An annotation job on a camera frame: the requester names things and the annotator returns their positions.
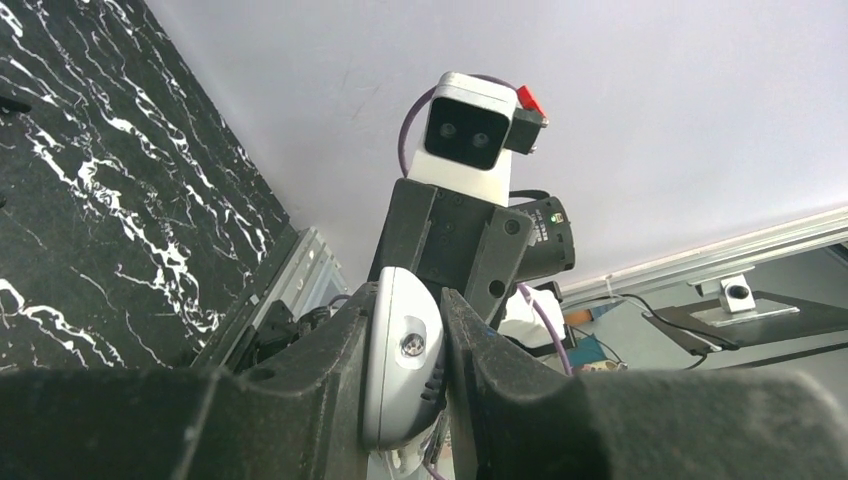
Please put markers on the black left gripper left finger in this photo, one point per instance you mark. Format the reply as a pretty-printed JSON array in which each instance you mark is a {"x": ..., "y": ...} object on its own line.
[{"x": 294, "y": 416}]

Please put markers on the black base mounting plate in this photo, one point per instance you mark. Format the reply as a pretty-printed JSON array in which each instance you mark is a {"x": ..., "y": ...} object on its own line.
[{"x": 300, "y": 273}]

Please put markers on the white remote control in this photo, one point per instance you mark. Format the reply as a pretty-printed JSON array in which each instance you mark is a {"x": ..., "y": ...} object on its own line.
[{"x": 404, "y": 381}]

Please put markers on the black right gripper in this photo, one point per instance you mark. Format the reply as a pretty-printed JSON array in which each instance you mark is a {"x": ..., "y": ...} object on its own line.
[{"x": 453, "y": 241}]

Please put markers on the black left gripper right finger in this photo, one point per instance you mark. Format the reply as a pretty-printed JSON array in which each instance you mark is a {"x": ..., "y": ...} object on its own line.
[{"x": 512, "y": 417}]

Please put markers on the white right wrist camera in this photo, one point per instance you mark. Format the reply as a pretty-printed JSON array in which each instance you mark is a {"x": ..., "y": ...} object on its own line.
[{"x": 460, "y": 135}]

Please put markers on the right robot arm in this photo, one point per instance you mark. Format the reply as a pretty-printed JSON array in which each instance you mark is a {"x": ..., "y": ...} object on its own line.
[{"x": 551, "y": 247}]

